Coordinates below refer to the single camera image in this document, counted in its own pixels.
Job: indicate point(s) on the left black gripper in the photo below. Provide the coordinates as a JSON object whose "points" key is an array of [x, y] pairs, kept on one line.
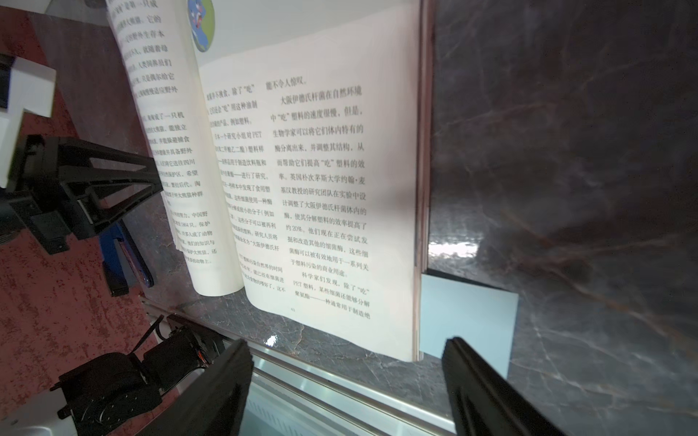
{"points": [[103, 185]]}

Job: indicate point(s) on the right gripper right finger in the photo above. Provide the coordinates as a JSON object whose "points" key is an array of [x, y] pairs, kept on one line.
{"points": [[482, 401]]}

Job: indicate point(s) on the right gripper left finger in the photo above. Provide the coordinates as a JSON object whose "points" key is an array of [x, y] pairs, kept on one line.
{"points": [[215, 403]]}

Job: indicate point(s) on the blue sticky note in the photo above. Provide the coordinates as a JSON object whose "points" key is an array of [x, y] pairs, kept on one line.
{"points": [[483, 317]]}

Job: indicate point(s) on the science magazine book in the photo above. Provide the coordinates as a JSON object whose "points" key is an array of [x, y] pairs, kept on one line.
{"points": [[287, 136]]}

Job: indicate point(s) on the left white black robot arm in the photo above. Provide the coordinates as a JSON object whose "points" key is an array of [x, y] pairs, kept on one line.
{"points": [[104, 393]]}

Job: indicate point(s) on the blue black utility knife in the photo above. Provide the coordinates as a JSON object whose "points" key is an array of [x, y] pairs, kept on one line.
{"points": [[123, 264]]}

